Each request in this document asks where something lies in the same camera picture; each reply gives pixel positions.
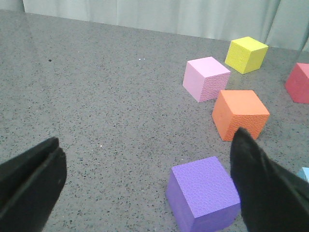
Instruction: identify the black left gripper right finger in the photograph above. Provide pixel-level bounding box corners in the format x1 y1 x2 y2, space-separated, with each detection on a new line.
230 128 309 232

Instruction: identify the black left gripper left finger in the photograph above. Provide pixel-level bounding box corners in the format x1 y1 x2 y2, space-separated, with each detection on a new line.
0 137 67 232

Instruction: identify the light blue dented foam cube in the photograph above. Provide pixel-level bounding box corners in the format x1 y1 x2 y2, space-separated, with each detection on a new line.
297 167 309 182

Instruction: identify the purple foam cube left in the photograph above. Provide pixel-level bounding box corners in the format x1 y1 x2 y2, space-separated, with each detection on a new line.
166 157 240 232

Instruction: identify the orange foam cube left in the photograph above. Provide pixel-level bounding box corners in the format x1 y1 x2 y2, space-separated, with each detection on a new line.
212 90 270 141

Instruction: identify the red foam cube back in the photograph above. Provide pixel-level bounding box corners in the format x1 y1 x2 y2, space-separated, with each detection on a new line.
285 62 309 103

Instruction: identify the pink foam cube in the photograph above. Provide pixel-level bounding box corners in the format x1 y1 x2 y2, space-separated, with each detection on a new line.
183 57 230 102

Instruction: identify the yellow foam cube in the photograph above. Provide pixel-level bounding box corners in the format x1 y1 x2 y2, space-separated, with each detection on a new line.
225 36 268 74

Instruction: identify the white curtain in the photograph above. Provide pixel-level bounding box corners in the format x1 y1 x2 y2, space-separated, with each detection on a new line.
0 0 309 52

